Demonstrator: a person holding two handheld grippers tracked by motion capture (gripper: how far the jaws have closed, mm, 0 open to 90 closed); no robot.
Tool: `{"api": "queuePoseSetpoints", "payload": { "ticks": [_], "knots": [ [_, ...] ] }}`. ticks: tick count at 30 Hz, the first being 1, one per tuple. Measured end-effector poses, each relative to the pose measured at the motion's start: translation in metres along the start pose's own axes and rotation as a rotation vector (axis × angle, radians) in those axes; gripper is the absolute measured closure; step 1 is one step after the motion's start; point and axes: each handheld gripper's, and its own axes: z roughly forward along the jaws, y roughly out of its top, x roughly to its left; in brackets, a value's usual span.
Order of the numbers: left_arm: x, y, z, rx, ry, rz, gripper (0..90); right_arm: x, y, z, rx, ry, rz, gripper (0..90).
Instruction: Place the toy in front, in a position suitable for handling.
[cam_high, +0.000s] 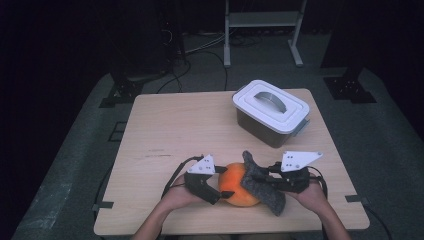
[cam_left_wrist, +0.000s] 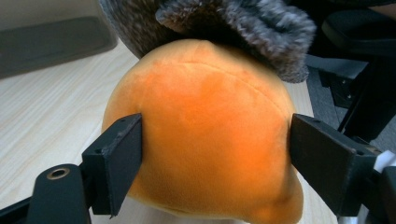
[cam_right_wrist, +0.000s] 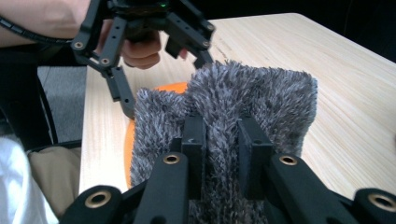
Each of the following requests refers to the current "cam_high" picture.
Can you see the black stand base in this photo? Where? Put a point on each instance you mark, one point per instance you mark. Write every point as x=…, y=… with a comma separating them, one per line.
x=121, y=93
x=350, y=90

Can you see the person's right hand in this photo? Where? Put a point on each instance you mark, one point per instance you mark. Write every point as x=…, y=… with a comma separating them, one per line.
x=313, y=198

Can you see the person's left hand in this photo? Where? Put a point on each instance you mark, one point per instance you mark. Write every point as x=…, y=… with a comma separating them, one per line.
x=178, y=196

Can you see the dark tape strip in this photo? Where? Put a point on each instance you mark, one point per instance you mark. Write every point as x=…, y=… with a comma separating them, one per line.
x=356, y=199
x=103, y=205

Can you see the clear plastic storage box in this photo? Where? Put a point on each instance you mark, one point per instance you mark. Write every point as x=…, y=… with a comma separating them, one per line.
x=263, y=131

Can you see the orange plush pumpkin toy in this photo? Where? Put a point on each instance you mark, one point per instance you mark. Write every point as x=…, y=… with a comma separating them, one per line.
x=233, y=181

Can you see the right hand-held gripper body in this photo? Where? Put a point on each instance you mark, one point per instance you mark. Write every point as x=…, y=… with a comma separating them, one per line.
x=293, y=180

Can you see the white metal stand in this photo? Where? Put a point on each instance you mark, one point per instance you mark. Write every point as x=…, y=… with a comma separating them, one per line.
x=263, y=18

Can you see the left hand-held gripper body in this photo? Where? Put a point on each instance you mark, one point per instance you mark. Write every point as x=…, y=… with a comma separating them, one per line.
x=200, y=166

